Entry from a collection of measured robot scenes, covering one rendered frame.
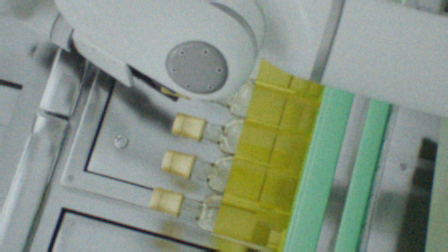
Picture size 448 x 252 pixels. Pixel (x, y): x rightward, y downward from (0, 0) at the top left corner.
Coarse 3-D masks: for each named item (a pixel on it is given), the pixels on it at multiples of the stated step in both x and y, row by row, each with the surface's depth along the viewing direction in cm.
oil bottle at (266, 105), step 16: (240, 96) 124; (256, 96) 124; (272, 96) 124; (288, 96) 124; (304, 96) 125; (240, 112) 124; (256, 112) 124; (272, 112) 124; (288, 112) 124; (304, 112) 124; (288, 128) 124; (304, 128) 123
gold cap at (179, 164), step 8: (168, 152) 123; (176, 152) 124; (168, 160) 123; (176, 160) 123; (184, 160) 123; (192, 160) 123; (168, 168) 123; (176, 168) 123; (184, 168) 123; (192, 168) 123; (184, 176) 123
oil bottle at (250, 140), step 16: (224, 128) 124; (240, 128) 123; (256, 128) 123; (272, 128) 123; (224, 144) 123; (240, 144) 122; (256, 144) 123; (272, 144) 123; (288, 144) 123; (304, 144) 123; (256, 160) 122; (272, 160) 122; (288, 160) 122; (304, 160) 122
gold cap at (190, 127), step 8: (176, 120) 124; (184, 120) 124; (192, 120) 124; (200, 120) 125; (176, 128) 124; (184, 128) 124; (192, 128) 124; (200, 128) 124; (184, 136) 125; (192, 136) 124; (200, 136) 124
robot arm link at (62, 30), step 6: (60, 18) 126; (54, 24) 126; (60, 24) 126; (66, 24) 125; (54, 30) 126; (60, 30) 126; (66, 30) 126; (72, 30) 125; (54, 36) 127; (60, 36) 126; (66, 36) 126; (54, 42) 128; (60, 42) 127; (66, 42) 127; (66, 48) 128
